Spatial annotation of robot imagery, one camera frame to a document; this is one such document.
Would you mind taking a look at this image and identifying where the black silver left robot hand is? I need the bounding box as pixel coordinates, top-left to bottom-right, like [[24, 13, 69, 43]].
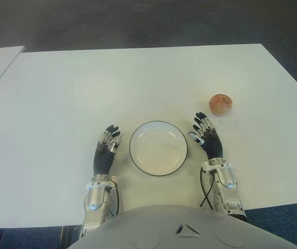
[[93, 125, 122, 177]]

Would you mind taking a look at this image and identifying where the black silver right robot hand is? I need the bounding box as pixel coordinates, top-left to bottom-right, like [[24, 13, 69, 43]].
[[188, 112, 224, 160]]

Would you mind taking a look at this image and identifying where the red yellow apple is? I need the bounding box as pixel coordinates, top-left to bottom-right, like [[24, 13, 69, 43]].
[[208, 93, 233, 118]]

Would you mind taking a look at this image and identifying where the white plate with black rim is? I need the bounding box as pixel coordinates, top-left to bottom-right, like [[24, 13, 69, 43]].
[[129, 120, 189, 178]]

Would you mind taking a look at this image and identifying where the grey robot torso shell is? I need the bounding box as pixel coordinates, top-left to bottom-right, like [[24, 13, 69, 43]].
[[67, 204, 297, 249]]

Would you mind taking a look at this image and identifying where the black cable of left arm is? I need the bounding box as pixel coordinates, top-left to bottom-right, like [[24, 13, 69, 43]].
[[108, 178, 121, 216]]

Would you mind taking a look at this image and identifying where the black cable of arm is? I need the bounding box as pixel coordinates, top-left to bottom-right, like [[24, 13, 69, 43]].
[[108, 178, 121, 216], [199, 165, 217, 209]]

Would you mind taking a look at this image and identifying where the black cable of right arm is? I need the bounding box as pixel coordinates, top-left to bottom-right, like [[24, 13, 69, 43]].
[[199, 165, 217, 209]]

